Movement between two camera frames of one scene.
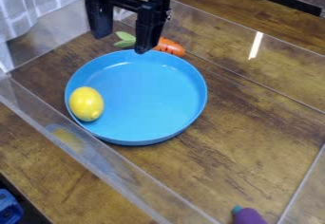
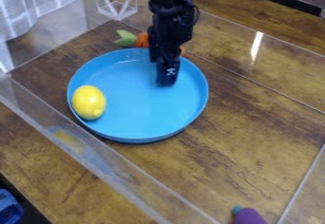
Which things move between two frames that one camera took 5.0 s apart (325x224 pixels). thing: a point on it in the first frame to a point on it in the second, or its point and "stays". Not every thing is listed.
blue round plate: x=154 y=95 stays
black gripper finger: x=152 y=17 to x=166 y=71
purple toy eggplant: x=246 y=215 stays
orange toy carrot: x=164 y=45 stays
